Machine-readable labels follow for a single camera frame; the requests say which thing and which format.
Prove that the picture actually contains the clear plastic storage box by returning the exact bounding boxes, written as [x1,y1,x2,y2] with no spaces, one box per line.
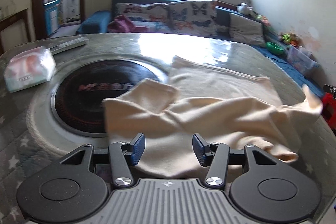
[286,46,318,77]

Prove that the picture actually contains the magenta cloth on sofa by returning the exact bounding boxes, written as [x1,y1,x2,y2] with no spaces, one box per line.
[107,15,149,33]

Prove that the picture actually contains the black round induction cooktop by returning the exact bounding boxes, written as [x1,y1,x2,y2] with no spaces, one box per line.
[51,59,167,138]

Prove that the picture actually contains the cream knit sweater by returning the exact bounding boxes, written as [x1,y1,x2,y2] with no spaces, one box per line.
[102,57,322,178]

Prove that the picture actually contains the grey remote control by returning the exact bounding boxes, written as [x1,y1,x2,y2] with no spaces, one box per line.
[50,37,89,55]

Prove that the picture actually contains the colourful plush toys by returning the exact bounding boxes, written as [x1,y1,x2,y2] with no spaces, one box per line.
[280,32,302,47]

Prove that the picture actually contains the butterfly cushion right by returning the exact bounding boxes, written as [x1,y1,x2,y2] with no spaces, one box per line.
[169,0,217,37]

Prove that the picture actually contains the grey plain cushion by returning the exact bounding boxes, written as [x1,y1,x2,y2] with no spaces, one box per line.
[229,13,266,47]

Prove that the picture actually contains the green bowl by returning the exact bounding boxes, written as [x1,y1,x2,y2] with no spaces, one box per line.
[266,42,285,56]

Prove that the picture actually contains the blue corner sofa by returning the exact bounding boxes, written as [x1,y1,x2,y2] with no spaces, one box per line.
[76,0,324,98]

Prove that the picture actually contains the panda plush toy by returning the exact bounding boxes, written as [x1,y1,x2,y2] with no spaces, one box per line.
[237,3,253,16]

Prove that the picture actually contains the pink tissue pack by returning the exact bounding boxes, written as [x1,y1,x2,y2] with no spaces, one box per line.
[3,46,56,93]

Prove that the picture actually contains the butterfly cushion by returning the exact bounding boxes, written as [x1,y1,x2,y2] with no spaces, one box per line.
[114,3,171,34]
[169,0,217,37]

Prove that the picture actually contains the red box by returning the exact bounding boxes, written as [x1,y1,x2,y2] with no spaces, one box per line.
[322,93,336,130]

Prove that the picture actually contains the blue white small cabinet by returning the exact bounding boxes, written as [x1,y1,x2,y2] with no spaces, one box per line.
[43,0,61,36]

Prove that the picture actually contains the butterfly cushion left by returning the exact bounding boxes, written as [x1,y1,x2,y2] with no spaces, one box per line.
[114,3,171,34]

